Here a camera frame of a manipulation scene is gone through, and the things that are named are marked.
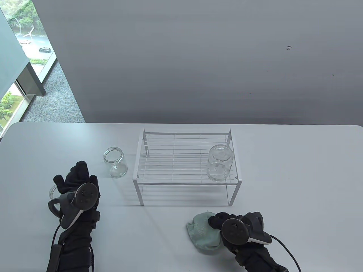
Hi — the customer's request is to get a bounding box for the person's right hand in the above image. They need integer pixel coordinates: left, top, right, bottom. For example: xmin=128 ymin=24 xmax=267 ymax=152
xmin=208 ymin=212 xmax=265 ymax=254

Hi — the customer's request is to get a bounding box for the person's left hand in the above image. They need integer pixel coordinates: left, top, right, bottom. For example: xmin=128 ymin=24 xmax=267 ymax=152
xmin=53 ymin=161 xmax=100 ymax=216

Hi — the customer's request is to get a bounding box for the green fish scale cleaning cloth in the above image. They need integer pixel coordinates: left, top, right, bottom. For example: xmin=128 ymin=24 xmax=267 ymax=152
xmin=186 ymin=211 xmax=221 ymax=255

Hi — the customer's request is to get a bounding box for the clear glass jar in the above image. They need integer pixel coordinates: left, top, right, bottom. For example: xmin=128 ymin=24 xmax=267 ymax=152
xmin=49 ymin=184 xmax=61 ymax=202
xmin=103 ymin=147 xmax=128 ymax=178
xmin=206 ymin=144 xmax=234 ymax=182

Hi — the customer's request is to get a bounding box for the person's left forearm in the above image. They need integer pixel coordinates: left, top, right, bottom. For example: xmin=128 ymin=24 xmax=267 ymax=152
xmin=47 ymin=211 xmax=101 ymax=272

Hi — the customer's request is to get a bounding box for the person's right forearm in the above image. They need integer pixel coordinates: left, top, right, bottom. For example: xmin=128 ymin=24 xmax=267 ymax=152
xmin=235 ymin=244 xmax=287 ymax=272

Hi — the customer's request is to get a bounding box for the black forearm battery box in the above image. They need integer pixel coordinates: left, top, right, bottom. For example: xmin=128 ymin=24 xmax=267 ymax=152
xmin=47 ymin=245 xmax=61 ymax=272

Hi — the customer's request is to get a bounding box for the grey left hand controller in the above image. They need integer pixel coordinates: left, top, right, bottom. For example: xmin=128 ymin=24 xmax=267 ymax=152
xmin=48 ymin=183 xmax=100 ymax=230

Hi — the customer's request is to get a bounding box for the grey window pillar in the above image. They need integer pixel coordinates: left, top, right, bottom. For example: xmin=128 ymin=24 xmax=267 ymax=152
xmin=0 ymin=11 xmax=46 ymax=98

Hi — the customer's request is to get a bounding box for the glass window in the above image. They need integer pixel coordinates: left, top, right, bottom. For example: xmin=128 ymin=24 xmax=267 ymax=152
xmin=0 ymin=0 xmax=57 ymax=136

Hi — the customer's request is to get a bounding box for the black left glove cable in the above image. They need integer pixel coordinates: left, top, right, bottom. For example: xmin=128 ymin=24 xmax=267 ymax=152
xmin=51 ymin=224 xmax=64 ymax=247

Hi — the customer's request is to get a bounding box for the black glove cable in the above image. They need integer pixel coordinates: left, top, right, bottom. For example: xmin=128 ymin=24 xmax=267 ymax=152
xmin=269 ymin=235 xmax=301 ymax=272
xmin=51 ymin=224 xmax=64 ymax=247

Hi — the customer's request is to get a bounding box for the black right glove cable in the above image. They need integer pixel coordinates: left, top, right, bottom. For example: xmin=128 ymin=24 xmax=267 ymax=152
xmin=269 ymin=235 xmax=301 ymax=272

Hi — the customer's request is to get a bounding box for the white wire shelf rack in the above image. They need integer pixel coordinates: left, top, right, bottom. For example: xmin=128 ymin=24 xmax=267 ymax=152
xmin=132 ymin=128 xmax=242 ymax=207

